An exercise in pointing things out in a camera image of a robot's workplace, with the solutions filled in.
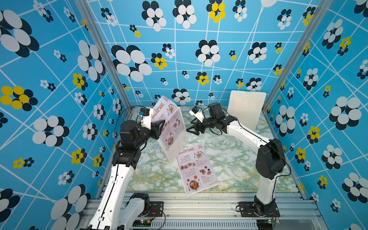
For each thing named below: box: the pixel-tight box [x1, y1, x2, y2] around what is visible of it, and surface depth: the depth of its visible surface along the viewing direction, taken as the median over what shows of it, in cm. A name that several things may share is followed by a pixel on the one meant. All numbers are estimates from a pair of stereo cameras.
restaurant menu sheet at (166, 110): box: [151, 95, 185, 151], surface depth 79 cm
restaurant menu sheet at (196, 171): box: [175, 143, 219, 196], surface depth 88 cm
